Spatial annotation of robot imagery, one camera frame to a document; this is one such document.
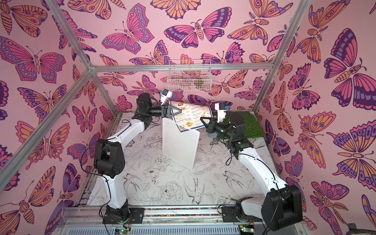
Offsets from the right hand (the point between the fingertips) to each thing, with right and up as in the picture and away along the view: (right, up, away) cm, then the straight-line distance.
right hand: (202, 117), depth 72 cm
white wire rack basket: (-7, +29, +23) cm, 37 cm away
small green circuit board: (-39, -56, -1) cm, 68 cm away
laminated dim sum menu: (-7, 0, +2) cm, 7 cm away
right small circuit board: (+22, -54, -2) cm, 58 cm away
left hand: (-10, +3, +4) cm, 11 cm away
